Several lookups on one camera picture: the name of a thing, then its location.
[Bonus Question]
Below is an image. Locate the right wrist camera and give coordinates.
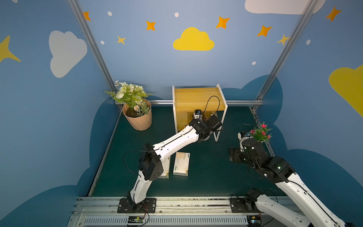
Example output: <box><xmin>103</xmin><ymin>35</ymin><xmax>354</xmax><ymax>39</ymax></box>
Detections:
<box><xmin>237</xmin><ymin>131</ymin><xmax>251</xmax><ymax>150</ymax></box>

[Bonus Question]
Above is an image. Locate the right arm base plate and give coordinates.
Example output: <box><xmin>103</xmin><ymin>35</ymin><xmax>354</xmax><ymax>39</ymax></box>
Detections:
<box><xmin>230</xmin><ymin>197</ymin><xmax>260</xmax><ymax>213</ymax></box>

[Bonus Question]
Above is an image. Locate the white frame wooden shelf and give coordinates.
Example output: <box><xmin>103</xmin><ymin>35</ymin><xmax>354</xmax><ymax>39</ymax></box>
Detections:
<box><xmin>172</xmin><ymin>85</ymin><xmax>228</xmax><ymax>133</ymax></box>

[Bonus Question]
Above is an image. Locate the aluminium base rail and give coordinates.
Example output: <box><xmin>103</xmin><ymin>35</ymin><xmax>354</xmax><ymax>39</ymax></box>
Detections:
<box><xmin>66</xmin><ymin>195</ymin><xmax>313</xmax><ymax>227</ymax></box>

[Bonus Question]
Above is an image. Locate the white tissue pack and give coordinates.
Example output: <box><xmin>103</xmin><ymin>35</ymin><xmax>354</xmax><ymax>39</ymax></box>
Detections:
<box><xmin>158</xmin><ymin>157</ymin><xmax>170</xmax><ymax>179</ymax></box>
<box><xmin>173</xmin><ymin>152</ymin><xmax>190</xmax><ymax>176</ymax></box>

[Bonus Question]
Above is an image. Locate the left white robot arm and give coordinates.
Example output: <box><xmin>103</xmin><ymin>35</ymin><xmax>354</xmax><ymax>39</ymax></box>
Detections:
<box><xmin>127</xmin><ymin>114</ymin><xmax>222</xmax><ymax>206</ymax></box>

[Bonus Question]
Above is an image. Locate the right green circuit board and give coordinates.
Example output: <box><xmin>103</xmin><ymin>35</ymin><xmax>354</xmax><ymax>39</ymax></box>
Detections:
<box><xmin>247</xmin><ymin>216</ymin><xmax>261</xmax><ymax>227</ymax></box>

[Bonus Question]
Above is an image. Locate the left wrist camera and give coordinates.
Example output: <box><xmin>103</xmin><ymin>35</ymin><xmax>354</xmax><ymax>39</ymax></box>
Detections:
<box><xmin>193</xmin><ymin>109</ymin><xmax>202</xmax><ymax>119</ymax></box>

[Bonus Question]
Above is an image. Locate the green circuit board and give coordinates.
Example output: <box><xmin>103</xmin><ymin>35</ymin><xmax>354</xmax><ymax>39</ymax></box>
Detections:
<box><xmin>127</xmin><ymin>216</ymin><xmax>144</xmax><ymax>225</ymax></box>
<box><xmin>247</xmin><ymin>216</ymin><xmax>261</xmax><ymax>227</ymax></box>

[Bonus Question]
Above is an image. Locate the left green circuit board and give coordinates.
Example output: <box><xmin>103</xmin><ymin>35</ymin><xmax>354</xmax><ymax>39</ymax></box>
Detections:
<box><xmin>127</xmin><ymin>216</ymin><xmax>144</xmax><ymax>225</ymax></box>

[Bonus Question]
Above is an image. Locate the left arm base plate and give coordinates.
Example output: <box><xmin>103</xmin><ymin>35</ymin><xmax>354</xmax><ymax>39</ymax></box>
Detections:
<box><xmin>117</xmin><ymin>197</ymin><xmax>157</xmax><ymax>213</ymax></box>

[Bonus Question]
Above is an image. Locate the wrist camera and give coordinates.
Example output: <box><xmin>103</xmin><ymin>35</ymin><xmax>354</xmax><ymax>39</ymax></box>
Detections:
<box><xmin>237</xmin><ymin>131</ymin><xmax>251</xmax><ymax>150</ymax></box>
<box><xmin>193</xmin><ymin>109</ymin><xmax>202</xmax><ymax>119</ymax></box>

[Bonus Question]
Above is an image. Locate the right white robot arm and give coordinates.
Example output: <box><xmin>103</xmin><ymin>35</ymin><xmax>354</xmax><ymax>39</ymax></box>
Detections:
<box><xmin>228</xmin><ymin>137</ymin><xmax>354</xmax><ymax>227</ymax></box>

